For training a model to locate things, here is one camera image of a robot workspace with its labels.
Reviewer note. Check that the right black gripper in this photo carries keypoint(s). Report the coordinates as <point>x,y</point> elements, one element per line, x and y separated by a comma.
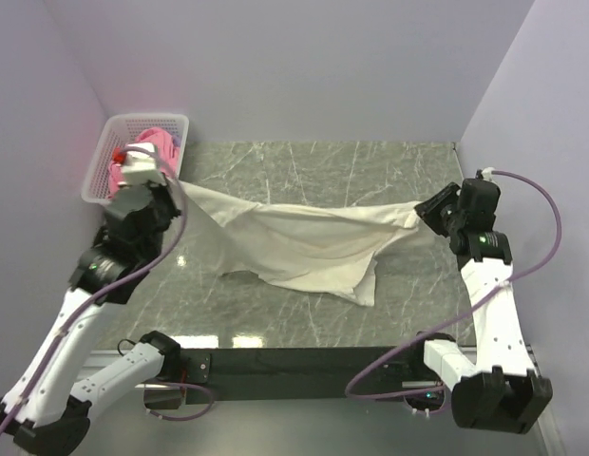
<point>437,209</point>

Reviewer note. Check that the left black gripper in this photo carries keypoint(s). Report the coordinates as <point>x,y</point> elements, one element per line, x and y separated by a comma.
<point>161,204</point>

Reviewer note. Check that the cream white t shirt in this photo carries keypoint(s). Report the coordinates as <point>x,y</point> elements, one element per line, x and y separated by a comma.
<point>303,248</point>

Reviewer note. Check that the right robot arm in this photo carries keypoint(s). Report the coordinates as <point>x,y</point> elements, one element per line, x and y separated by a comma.
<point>500,390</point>

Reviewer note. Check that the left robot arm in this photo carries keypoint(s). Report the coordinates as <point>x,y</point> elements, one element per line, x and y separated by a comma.
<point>49,410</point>

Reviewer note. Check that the pink t shirt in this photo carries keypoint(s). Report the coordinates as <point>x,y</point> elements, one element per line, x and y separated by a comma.
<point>162,141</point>

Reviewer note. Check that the white plastic laundry basket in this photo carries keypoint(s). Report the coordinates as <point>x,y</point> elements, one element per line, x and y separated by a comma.
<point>120,130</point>

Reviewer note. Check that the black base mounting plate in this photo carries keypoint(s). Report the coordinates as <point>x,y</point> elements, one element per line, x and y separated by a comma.
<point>240,374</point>

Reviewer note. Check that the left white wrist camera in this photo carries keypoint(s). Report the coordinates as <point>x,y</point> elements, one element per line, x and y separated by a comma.
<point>134,167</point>

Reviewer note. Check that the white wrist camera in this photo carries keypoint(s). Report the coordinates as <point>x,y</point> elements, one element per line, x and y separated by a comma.
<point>485,174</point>
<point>134,167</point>

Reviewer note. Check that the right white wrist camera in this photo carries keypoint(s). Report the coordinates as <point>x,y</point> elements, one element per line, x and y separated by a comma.
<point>485,174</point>

